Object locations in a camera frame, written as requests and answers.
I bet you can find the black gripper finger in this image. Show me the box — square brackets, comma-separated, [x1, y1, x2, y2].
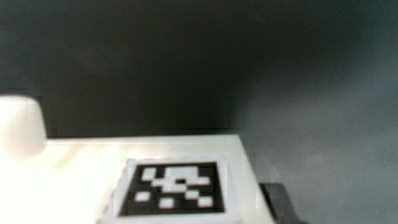
[260, 183, 306, 224]

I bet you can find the white front drawer box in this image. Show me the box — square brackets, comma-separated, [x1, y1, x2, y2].
[0, 135, 274, 224]

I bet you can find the white U-shaped fence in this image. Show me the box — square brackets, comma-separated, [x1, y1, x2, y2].
[0, 95, 47, 161]

